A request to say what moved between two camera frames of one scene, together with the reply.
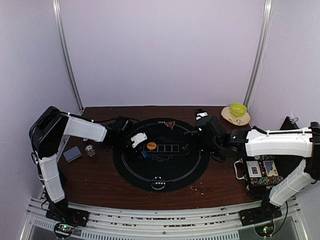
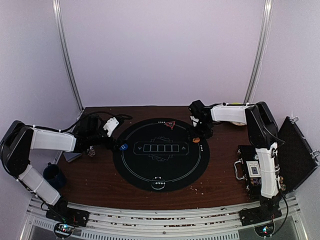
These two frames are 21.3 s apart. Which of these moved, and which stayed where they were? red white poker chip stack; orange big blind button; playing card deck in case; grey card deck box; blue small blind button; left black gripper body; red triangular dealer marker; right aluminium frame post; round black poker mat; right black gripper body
Moved: blue small blind button; left black gripper body; orange big blind button; right black gripper body
Stayed: right aluminium frame post; red triangular dealer marker; red white poker chip stack; round black poker mat; grey card deck box; playing card deck in case
